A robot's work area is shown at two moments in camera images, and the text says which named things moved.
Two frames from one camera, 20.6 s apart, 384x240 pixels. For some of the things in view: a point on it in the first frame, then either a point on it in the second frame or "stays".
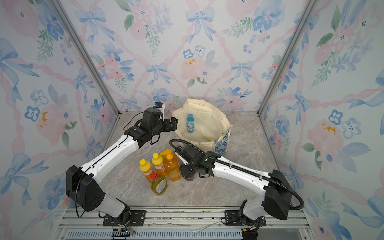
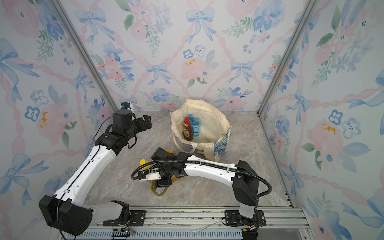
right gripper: x=184 y=169 to x=163 y=182
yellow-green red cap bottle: x=159 y=184 stays
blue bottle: x=190 y=124 stays
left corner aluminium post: x=85 y=55 stays
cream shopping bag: x=211 y=127 stays
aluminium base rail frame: x=180 y=223 stays
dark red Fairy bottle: x=186 y=178 to x=187 y=131
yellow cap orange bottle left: x=145 y=168 stays
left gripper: x=169 y=127 to x=144 y=126
